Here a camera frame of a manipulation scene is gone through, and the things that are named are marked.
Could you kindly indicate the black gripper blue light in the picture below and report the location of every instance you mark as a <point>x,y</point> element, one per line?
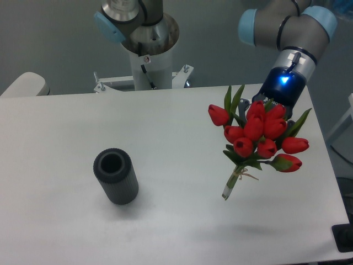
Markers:
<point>284,88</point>

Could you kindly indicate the red tulip bouquet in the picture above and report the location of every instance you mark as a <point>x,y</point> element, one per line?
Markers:
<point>263,140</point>

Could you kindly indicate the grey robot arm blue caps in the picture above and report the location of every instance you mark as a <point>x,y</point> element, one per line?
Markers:
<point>300,31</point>

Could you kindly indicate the black device at table edge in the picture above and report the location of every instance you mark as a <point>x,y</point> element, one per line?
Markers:
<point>343,237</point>

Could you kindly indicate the dark grey ribbed vase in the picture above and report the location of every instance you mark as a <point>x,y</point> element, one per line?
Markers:
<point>114,171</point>

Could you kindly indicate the white chair armrest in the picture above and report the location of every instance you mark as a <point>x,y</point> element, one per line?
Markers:
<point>28,84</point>

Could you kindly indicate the white frame at right edge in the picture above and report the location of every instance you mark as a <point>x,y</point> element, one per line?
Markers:
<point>339,138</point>

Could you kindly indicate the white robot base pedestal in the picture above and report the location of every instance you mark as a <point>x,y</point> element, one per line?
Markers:
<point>150,50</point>

